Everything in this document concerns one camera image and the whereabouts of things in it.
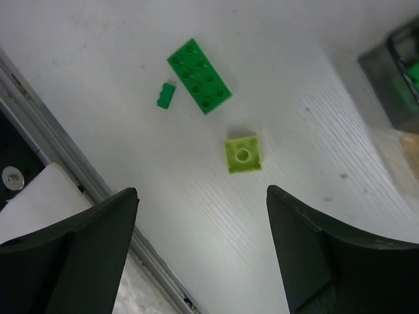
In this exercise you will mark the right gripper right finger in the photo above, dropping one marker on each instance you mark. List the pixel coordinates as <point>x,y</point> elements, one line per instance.
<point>328,266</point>

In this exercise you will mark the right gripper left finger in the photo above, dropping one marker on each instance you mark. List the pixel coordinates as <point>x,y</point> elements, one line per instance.
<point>72,266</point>

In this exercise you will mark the lime lego brick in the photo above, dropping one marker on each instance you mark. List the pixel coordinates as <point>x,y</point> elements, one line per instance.
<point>243,154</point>

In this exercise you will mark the tiny dark green lego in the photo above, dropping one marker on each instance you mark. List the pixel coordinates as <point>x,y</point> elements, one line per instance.
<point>165,95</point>

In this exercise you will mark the dark green lego plate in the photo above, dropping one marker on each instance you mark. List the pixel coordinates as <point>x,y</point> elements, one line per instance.
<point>199,76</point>

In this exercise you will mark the orange transparent container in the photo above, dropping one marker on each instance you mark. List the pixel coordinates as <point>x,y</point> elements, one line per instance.
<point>410,146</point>

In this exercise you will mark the grey transparent container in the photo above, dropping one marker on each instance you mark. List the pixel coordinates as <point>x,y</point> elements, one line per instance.
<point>392,70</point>

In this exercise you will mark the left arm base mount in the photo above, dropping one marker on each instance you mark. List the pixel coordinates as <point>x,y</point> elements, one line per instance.
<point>20,163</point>

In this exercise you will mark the aluminium rail front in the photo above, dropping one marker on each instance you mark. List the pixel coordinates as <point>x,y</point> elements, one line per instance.
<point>42,131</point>

